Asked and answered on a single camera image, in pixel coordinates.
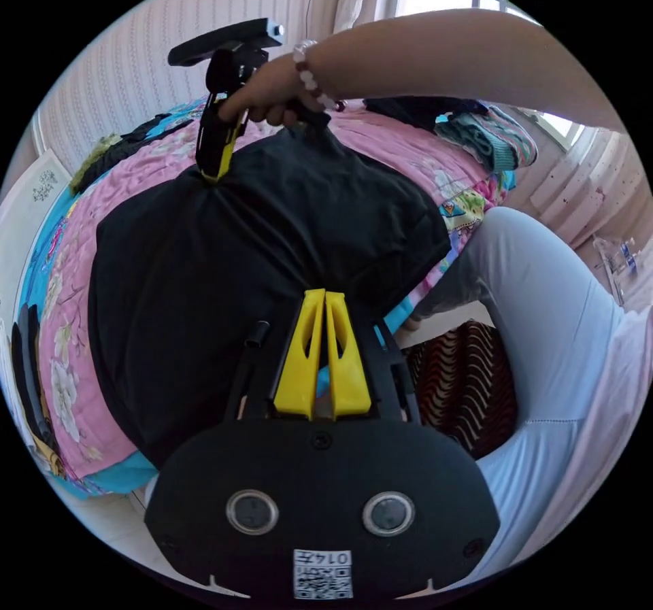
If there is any bed with pink floral quilt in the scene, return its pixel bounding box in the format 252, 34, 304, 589
12, 95, 541, 497

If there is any person's body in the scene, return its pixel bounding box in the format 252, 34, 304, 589
407, 205, 653, 586

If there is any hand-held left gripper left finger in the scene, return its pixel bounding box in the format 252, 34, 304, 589
273, 288, 327, 421

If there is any pile of clothes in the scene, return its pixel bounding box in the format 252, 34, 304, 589
69, 112, 197, 196
363, 95, 539, 172

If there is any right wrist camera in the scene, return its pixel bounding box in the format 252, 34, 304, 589
167, 18, 285, 68

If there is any black short sleeve shirt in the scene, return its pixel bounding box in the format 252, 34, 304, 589
86, 126, 453, 469

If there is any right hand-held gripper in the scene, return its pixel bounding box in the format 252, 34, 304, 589
195, 48, 252, 186

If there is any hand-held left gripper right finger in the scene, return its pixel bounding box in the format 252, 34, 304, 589
326, 290, 372, 422

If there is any person's right hand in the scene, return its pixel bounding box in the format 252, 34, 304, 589
220, 51, 315, 129

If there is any person's right forearm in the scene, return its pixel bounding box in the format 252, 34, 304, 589
292, 7, 627, 135

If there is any dark striped rug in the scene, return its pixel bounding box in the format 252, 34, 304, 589
401, 319, 519, 462

